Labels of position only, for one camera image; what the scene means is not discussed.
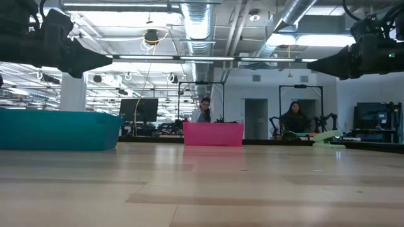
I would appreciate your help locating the silver ventilation duct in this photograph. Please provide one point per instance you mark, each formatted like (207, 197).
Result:
(198, 28)

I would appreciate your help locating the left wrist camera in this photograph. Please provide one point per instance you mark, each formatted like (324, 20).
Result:
(57, 25)

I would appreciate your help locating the white building column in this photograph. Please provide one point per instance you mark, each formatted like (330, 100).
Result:
(73, 94)

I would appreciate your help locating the black ceiling device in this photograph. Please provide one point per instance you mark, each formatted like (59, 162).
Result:
(151, 37)

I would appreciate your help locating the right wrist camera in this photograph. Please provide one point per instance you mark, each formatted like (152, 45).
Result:
(366, 30)

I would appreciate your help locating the grey door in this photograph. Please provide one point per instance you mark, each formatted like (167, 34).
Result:
(256, 119)

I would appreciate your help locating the person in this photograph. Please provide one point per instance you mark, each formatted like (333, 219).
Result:
(202, 115)
(295, 121)

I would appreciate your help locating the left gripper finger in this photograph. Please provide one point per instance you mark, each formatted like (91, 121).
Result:
(82, 76)
(88, 60)

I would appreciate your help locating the black background rig frame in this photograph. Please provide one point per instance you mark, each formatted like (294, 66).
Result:
(202, 83)
(300, 86)

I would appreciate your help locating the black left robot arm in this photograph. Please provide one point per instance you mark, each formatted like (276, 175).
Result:
(15, 19)

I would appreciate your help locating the black equipment rack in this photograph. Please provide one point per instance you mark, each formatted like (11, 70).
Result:
(367, 115)

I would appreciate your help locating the long LED light bar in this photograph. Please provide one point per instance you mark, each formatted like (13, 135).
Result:
(205, 58)

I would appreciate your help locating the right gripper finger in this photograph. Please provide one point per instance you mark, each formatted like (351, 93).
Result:
(350, 76)
(341, 63)

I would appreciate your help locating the red plastic bin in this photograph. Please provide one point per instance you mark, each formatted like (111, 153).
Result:
(213, 135)

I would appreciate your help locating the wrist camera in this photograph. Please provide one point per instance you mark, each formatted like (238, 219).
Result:
(57, 25)
(366, 30)

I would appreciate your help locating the teal plastic bin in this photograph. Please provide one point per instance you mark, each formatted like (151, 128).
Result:
(57, 132)

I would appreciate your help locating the mint green stapler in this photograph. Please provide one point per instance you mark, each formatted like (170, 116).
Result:
(328, 135)

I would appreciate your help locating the black background monitor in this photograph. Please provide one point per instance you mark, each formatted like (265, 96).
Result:
(139, 110)

